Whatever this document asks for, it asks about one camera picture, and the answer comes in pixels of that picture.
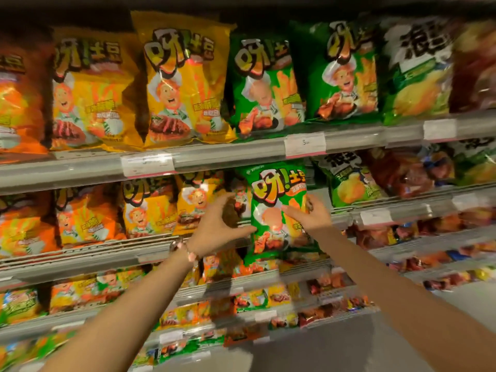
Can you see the white price tag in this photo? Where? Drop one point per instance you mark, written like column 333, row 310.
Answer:
column 147, row 165
column 305, row 145
column 439, row 130
column 376, row 217
column 465, row 202

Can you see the person's right forearm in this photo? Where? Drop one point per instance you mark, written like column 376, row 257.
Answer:
column 407, row 298

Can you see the red Lay's chip bag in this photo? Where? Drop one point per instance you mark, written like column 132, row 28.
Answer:
column 476, row 73
column 403, row 174

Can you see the person's left hand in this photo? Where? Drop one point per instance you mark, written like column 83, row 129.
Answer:
column 213, row 236

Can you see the person's right hand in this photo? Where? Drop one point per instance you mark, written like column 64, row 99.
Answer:
column 315, row 218

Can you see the person's left forearm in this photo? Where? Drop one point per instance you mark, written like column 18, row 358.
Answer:
column 116, row 321

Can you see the black smart watch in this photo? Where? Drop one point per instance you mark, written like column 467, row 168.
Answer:
column 175, row 245

